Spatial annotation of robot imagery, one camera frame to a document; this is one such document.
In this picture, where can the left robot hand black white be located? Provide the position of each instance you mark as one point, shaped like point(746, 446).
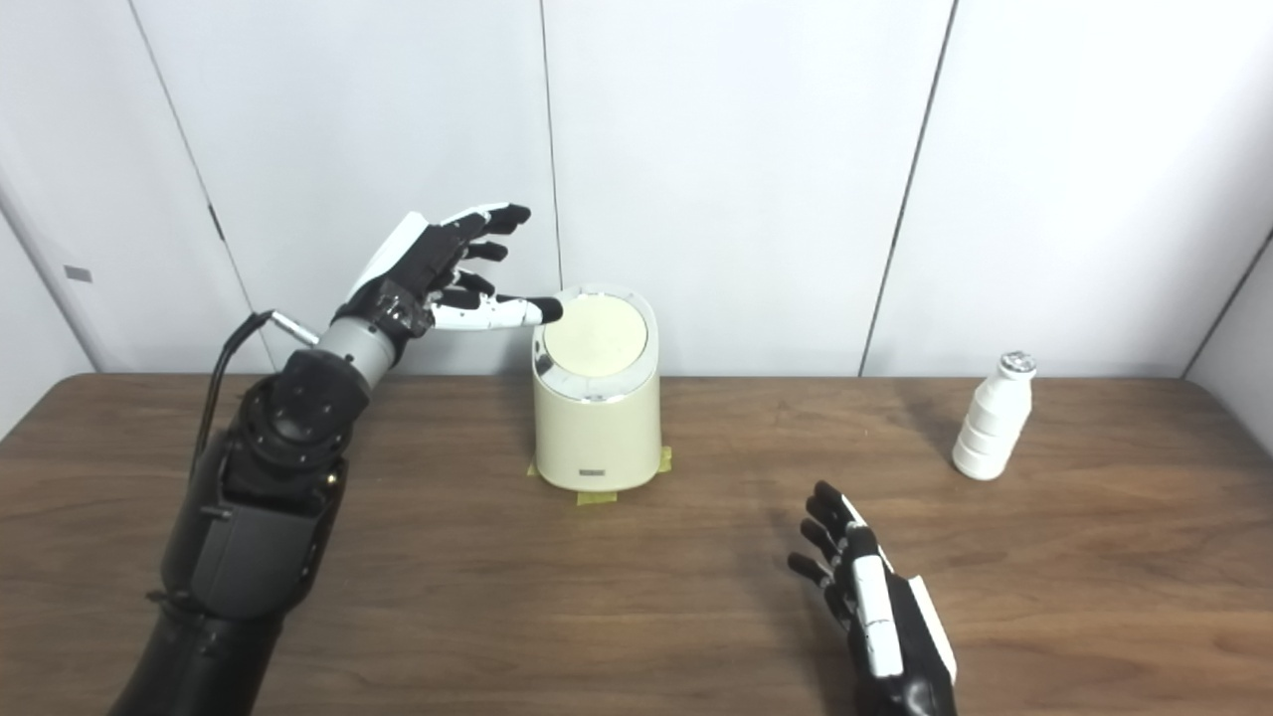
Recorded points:
point(408, 273)

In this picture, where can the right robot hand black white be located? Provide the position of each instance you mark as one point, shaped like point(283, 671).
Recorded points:
point(895, 646)

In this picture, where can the cream-colored round bin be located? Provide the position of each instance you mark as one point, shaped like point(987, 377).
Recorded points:
point(597, 433)

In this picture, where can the cream round bin lid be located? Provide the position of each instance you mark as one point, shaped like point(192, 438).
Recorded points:
point(597, 338)

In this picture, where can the black wall panel hinge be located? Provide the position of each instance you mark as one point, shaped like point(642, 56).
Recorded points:
point(216, 223)

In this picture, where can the gray wall label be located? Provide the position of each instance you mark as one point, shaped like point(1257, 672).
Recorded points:
point(78, 273)

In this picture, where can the small white plastic bottle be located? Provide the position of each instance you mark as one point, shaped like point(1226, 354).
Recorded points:
point(987, 428)

